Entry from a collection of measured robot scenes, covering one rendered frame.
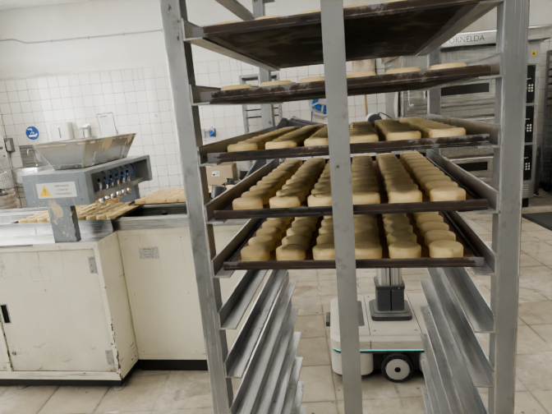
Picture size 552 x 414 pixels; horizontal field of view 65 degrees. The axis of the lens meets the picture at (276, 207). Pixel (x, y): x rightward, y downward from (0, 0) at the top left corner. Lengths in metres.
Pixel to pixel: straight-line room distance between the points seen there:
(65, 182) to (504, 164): 1.96
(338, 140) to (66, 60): 6.39
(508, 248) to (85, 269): 2.01
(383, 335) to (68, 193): 1.67
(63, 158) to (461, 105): 4.22
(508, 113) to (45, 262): 2.20
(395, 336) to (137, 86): 5.13
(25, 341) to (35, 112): 4.80
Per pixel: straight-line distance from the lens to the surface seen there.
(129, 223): 2.40
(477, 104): 5.51
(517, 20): 0.66
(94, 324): 2.48
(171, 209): 2.60
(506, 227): 0.68
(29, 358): 2.78
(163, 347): 2.60
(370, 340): 2.29
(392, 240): 0.77
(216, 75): 6.24
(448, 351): 1.02
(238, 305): 0.82
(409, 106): 5.27
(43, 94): 7.05
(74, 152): 2.35
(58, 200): 2.32
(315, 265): 0.70
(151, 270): 2.42
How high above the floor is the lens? 1.38
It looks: 12 degrees down
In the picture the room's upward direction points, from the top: 5 degrees counter-clockwise
